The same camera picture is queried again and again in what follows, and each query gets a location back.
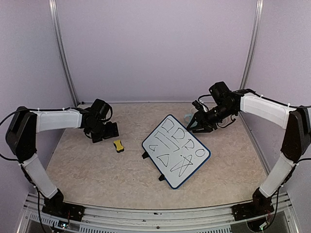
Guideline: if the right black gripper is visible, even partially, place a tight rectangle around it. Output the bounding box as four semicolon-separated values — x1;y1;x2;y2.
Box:
187;102;236;133

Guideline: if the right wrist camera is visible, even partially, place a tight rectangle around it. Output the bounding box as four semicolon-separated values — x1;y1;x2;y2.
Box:
192;81;231;112

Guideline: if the left aluminium frame post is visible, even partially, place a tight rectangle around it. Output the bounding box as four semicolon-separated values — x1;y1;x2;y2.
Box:
49;0;79;106

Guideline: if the light blue mug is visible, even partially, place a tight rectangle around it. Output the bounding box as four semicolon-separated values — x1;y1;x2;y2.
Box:
184;113;197;126

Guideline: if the blue-framed whiteboard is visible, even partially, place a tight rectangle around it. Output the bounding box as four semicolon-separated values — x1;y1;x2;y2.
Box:
141;115;211;189

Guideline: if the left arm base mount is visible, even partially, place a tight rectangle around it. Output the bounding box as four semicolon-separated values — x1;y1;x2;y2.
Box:
42;202;85;222

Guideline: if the right aluminium frame post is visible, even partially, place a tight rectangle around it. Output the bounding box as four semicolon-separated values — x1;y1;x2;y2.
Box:
240;0;264;89

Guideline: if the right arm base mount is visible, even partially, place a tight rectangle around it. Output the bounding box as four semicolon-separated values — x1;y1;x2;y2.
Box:
231;202;274;221

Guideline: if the aluminium frame post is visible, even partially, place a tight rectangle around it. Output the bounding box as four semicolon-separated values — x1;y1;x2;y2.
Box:
240;0;264;89
49;0;79;106

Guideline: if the blue striped plate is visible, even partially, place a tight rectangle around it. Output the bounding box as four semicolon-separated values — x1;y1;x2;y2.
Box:
217;116;236;128

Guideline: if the back aluminium table rail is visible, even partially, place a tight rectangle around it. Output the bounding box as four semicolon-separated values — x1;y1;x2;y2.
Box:
78;100;192;105

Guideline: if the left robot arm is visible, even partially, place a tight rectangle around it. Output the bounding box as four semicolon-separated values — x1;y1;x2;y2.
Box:
5;106;119;216

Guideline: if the yellow whiteboard eraser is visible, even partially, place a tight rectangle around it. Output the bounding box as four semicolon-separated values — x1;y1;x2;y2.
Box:
113;139;124;153

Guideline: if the right side table rail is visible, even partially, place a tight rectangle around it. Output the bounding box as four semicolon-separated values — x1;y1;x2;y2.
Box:
239;113;271;176

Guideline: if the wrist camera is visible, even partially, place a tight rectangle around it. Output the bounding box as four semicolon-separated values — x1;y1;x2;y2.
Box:
192;81;231;112
91;99;113;122

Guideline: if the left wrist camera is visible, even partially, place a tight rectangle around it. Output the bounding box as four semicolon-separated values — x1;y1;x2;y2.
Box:
91;99;113;122

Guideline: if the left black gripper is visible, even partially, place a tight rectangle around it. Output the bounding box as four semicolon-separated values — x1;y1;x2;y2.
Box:
87;120;119;143

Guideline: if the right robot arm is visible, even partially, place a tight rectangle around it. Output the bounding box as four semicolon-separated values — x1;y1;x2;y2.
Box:
187;83;311;220

